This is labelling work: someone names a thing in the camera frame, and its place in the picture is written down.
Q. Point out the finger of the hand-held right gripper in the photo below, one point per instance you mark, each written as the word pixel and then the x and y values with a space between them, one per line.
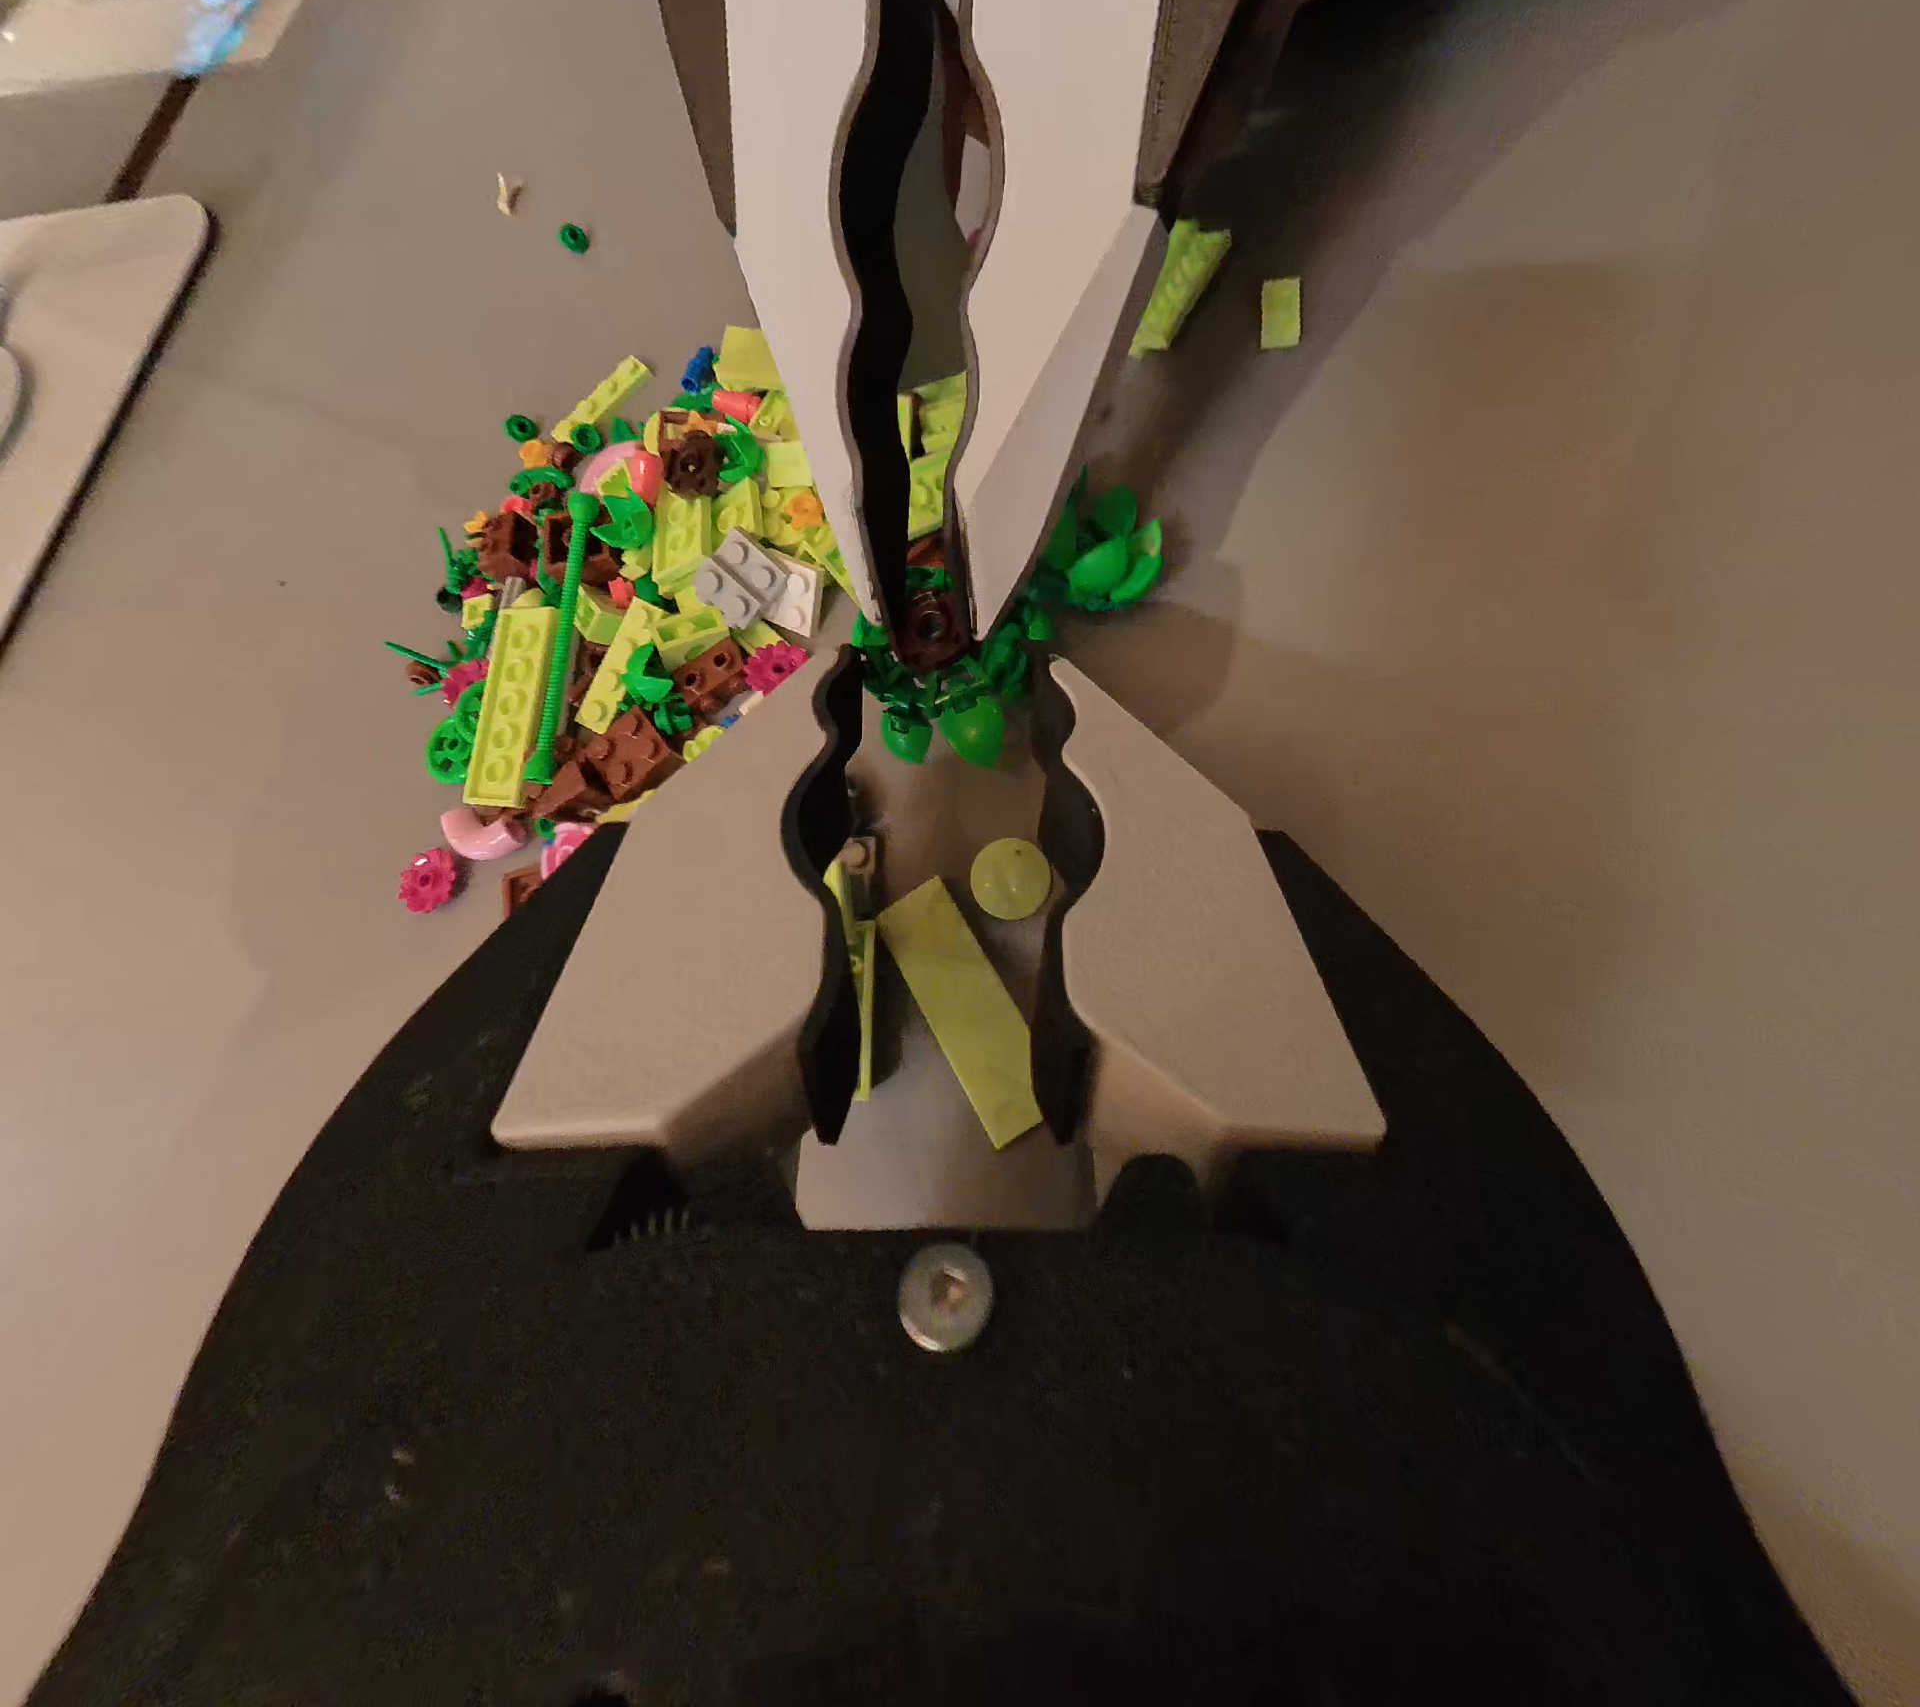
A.
pixel 789 162
pixel 1064 162

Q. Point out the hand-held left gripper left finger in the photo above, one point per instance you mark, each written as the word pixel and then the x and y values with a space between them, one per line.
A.
pixel 661 987

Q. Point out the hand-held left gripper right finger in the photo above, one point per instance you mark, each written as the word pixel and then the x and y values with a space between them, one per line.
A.
pixel 1214 987

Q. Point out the red cone toy piece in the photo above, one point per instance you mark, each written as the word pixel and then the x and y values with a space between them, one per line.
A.
pixel 649 474

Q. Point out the green toy stem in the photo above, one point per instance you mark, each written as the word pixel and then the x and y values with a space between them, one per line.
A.
pixel 566 627

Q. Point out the green leafy brick plant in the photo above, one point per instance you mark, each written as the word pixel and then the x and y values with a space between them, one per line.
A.
pixel 960 701

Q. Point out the green leaf cluster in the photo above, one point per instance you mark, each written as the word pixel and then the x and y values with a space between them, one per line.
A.
pixel 1111 551

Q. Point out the pile of small toy bricks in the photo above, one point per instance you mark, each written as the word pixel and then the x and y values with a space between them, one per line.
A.
pixel 674 567

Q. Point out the brown round toy brick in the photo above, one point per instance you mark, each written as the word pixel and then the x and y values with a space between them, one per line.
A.
pixel 931 629

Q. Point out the pink printed round tile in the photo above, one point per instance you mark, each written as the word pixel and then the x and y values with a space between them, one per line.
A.
pixel 566 847

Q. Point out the brown toy brick plate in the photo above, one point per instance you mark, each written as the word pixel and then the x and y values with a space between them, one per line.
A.
pixel 520 889

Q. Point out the lime ridged toy brick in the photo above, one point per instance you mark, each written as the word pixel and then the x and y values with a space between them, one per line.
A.
pixel 1178 290

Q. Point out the blue toy pin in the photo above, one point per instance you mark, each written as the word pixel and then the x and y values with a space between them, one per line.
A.
pixel 699 364

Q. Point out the pink curved toy tube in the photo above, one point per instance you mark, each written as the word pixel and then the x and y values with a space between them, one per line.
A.
pixel 480 831

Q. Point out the magenta flower toy piece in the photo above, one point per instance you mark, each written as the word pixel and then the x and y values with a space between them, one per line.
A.
pixel 430 879

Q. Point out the small lime toy plate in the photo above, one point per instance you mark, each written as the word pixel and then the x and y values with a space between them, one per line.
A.
pixel 1281 312

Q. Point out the tan twig toy piece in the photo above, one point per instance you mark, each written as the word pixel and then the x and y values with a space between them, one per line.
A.
pixel 510 192

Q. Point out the narrow lime toy plate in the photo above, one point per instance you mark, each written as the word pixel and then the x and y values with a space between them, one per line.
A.
pixel 603 394

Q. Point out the green toy wheel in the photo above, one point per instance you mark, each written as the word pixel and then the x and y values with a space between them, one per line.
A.
pixel 447 747

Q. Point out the long wide lime plate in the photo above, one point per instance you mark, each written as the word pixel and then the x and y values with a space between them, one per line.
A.
pixel 510 701

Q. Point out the pink arch toy piece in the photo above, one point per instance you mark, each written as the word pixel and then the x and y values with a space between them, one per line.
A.
pixel 609 462

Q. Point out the white desk lamp stand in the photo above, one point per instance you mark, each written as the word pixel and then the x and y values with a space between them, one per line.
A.
pixel 75 386

